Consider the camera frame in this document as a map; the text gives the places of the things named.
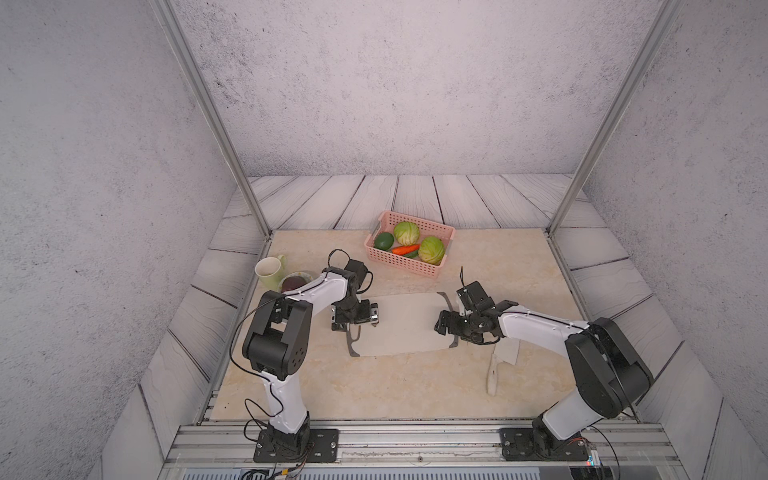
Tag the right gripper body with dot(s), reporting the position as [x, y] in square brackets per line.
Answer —
[463, 326]

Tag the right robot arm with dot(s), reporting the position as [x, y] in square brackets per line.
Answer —
[609, 374]

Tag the green cabbage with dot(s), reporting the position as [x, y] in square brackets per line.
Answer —
[406, 233]
[431, 250]

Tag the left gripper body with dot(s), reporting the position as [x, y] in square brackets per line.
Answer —
[356, 312]

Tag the light green mug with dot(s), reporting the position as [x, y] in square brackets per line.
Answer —
[271, 271]

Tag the dark bowl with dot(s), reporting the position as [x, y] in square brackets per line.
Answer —
[295, 281]

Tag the right metal frame post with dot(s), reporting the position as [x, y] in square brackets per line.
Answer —
[659, 29]

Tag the left metal frame post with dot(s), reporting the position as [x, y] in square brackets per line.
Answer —
[192, 73]

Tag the pink plastic basket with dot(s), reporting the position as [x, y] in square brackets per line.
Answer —
[387, 221]

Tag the aluminium mounting rail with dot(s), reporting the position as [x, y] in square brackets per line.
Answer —
[623, 445]

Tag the metal frame post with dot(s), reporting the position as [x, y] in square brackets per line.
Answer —
[192, 73]
[659, 29]

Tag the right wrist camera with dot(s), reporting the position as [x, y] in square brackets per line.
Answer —
[474, 298]

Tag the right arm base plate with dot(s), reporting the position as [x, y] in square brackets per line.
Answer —
[538, 444]

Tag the orange carrot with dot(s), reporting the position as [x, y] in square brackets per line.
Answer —
[406, 250]

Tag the left green cabbage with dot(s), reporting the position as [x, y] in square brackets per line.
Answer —
[406, 233]

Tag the green avocado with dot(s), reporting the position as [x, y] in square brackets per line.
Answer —
[384, 241]

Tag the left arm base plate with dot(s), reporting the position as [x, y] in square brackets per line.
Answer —
[309, 444]

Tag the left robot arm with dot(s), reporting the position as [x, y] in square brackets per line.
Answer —
[276, 343]

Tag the right green cabbage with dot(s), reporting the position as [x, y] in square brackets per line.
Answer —
[431, 250]

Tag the white cutting board grey rim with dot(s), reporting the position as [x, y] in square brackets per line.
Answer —
[405, 325]

